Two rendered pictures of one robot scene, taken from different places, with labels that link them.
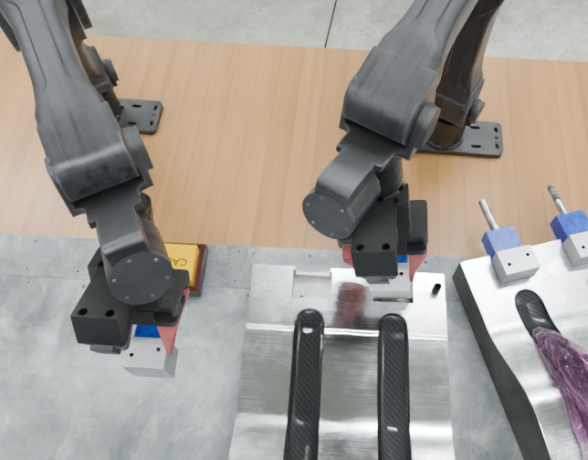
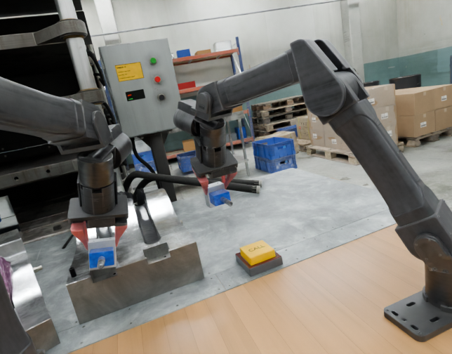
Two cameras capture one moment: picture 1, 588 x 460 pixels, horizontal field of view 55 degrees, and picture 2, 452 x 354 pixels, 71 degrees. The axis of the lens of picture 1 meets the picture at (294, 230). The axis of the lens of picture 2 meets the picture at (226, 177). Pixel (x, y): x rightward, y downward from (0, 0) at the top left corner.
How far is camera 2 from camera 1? 103 cm
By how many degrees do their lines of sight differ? 101
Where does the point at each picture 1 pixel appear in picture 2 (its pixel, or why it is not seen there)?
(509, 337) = (29, 296)
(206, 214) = (271, 291)
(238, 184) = (264, 318)
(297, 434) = (148, 223)
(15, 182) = not seen: hidden behind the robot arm
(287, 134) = not seen: outside the picture
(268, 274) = (184, 242)
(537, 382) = (22, 270)
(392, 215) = not seen: hidden behind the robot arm
